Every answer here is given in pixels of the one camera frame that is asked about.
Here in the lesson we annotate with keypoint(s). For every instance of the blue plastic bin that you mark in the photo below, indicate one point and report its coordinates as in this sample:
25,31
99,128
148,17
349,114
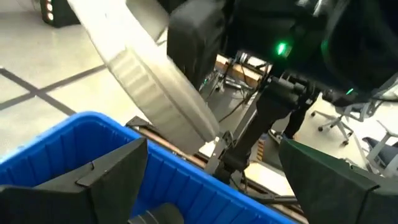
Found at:
186,193

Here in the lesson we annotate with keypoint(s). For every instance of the grey office chair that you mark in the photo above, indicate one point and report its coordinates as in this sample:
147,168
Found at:
385,152
339,123

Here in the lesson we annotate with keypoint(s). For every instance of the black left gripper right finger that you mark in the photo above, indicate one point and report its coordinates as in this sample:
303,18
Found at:
326,193

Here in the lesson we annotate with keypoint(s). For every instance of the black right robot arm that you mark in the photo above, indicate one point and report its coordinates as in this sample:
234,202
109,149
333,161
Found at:
273,109

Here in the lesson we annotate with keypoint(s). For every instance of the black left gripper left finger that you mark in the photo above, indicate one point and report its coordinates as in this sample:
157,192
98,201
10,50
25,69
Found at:
109,186

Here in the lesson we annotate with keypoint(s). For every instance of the black box with lights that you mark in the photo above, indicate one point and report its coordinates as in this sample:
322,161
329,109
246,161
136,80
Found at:
62,14

